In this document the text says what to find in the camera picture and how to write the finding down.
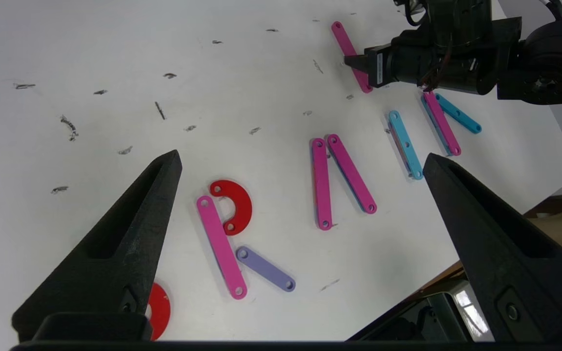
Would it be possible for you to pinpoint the large red curved piece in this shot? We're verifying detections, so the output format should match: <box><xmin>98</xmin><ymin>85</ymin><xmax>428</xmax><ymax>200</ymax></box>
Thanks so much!
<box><xmin>147</xmin><ymin>282</ymin><xmax>171</xmax><ymax>341</ymax></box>

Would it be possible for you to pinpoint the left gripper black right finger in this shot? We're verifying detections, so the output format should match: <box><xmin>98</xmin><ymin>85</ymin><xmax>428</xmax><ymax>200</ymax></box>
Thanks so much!
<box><xmin>422</xmin><ymin>153</ymin><xmax>562</xmax><ymax>343</ymax></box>

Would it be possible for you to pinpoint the black robot base chassis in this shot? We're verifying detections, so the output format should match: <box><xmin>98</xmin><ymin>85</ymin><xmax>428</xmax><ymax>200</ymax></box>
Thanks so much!
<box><xmin>347</xmin><ymin>278</ymin><xmax>495</xmax><ymax>343</ymax></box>

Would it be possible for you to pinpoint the short purple bar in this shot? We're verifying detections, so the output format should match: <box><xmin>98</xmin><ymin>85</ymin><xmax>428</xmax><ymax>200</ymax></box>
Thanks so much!
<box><xmin>236</xmin><ymin>246</ymin><xmax>297</xmax><ymax>293</ymax></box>

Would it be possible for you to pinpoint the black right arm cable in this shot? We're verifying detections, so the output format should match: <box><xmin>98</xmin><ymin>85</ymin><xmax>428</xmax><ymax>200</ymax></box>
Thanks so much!
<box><xmin>542</xmin><ymin>0</ymin><xmax>562</xmax><ymax>20</ymax></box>

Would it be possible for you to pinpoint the black right camera cable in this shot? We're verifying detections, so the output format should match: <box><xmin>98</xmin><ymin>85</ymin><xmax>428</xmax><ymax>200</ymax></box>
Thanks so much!
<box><xmin>402</xmin><ymin>0</ymin><xmax>429</xmax><ymax>28</ymax></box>

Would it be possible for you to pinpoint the long pink bar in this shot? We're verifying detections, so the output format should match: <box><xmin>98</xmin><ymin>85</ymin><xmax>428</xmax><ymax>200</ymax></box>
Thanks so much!
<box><xmin>420</xmin><ymin>91</ymin><xmax>462</xmax><ymax>157</ymax></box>
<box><xmin>196</xmin><ymin>195</ymin><xmax>248</xmax><ymax>300</ymax></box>
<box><xmin>326</xmin><ymin>134</ymin><xmax>378</xmax><ymax>215</ymax></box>
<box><xmin>311</xmin><ymin>137</ymin><xmax>334</xmax><ymax>231</ymax></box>

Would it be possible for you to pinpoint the small red curved piece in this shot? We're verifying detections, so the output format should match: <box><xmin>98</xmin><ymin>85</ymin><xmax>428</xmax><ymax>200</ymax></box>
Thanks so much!
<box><xmin>209</xmin><ymin>179</ymin><xmax>253</xmax><ymax>236</ymax></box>

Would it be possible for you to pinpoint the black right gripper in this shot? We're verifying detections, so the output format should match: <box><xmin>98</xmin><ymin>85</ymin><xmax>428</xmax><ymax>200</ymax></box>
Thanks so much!
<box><xmin>343</xmin><ymin>41</ymin><xmax>401</xmax><ymax>90</ymax></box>

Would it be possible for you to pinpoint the long light blue bar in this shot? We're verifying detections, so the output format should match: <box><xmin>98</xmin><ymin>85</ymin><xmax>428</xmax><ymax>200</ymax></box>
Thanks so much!
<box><xmin>388</xmin><ymin>110</ymin><xmax>424</xmax><ymax>180</ymax></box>

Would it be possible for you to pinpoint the dark blue bar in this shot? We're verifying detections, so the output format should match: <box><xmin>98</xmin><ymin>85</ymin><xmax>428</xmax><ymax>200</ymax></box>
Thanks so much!
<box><xmin>435</xmin><ymin>93</ymin><xmax>483</xmax><ymax>135</ymax></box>

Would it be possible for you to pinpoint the narrow pink bar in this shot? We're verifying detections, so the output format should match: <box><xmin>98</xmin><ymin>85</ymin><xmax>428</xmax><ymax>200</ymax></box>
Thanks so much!
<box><xmin>331</xmin><ymin>20</ymin><xmax>374</xmax><ymax>94</ymax></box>

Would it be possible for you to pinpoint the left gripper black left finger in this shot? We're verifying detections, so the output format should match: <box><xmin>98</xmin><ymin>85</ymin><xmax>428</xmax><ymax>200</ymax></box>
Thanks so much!
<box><xmin>12</xmin><ymin>149</ymin><xmax>183</xmax><ymax>343</ymax></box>

